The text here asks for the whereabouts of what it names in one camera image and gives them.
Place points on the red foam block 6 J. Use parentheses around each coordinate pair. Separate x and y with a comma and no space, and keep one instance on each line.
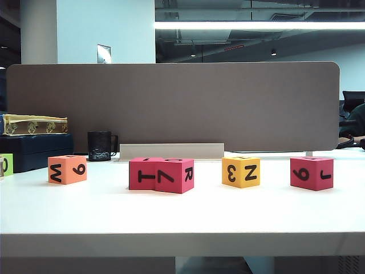
(313,181)

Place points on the red foam block 7 R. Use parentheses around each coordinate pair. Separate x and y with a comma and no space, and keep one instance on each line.
(171,187)

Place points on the black mug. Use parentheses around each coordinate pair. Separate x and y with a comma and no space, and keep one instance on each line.
(98,145)

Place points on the yellow ornate box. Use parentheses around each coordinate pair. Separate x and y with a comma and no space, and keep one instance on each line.
(34,127)

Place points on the person in dark green jacket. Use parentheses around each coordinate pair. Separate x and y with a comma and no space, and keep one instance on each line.
(355,120)

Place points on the dark blue box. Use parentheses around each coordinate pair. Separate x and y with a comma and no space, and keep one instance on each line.
(37,151)

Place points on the small silver metal object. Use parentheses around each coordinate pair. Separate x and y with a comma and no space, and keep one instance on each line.
(1,169)

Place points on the red foam block letter T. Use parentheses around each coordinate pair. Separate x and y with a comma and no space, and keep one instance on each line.
(141,182)

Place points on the red ceiling sign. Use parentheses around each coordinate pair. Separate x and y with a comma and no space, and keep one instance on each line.
(234,47)

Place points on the yellow foam block 3 N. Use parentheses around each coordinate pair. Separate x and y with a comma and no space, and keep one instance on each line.
(241,182)

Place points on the silver wall sign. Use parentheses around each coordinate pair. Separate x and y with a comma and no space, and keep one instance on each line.
(103,53)

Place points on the orange foam block M 6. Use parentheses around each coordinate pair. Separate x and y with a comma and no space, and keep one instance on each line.
(67,172)

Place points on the white divider foot bracket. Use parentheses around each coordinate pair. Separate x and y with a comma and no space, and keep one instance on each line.
(308,154)

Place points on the green foam block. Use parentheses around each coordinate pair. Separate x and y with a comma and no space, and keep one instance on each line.
(9,165)

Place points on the brown desk divider panel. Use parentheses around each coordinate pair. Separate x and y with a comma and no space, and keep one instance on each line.
(182,105)

